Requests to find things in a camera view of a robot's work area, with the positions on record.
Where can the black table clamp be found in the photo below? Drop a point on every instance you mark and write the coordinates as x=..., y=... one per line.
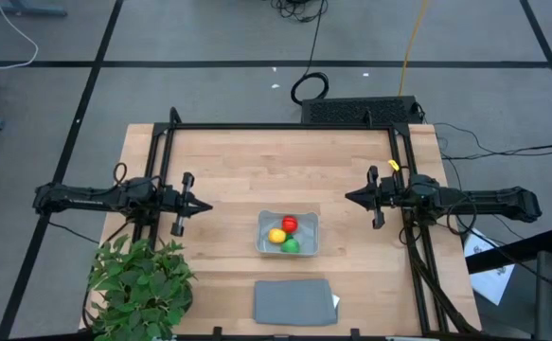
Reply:
x=217, y=334
x=355, y=334

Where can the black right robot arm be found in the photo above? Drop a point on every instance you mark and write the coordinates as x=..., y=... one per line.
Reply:
x=474, y=201

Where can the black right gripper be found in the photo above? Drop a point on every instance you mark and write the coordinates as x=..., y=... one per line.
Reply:
x=386, y=194

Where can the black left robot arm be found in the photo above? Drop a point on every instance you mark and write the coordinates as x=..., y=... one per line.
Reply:
x=91, y=198

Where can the white printed paper sheet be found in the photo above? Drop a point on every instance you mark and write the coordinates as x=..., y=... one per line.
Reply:
x=491, y=279

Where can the yellow toy lemon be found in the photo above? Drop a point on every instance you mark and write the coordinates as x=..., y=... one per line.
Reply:
x=276, y=235

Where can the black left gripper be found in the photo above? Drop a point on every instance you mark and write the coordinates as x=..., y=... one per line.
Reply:
x=176, y=202

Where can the small white card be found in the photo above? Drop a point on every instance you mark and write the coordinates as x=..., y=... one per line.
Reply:
x=335, y=300

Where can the green toy pepper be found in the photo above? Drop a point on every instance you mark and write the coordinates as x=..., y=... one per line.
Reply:
x=290, y=245

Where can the red toy tomato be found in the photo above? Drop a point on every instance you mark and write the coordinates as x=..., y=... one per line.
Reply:
x=290, y=223

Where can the black floor beam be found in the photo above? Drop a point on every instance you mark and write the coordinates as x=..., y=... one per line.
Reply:
x=512, y=253

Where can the green leafy potted plant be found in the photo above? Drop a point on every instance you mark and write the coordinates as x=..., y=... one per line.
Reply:
x=138, y=284

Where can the black aluminium table frame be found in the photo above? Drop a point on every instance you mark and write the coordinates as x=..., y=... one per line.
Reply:
x=280, y=126

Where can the translucent white tupperware container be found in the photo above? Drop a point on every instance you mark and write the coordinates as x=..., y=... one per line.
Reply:
x=263, y=237

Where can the black computer case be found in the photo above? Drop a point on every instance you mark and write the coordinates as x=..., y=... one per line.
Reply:
x=356, y=111

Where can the grey cloth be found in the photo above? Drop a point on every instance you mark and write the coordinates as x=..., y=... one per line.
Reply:
x=294, y=303

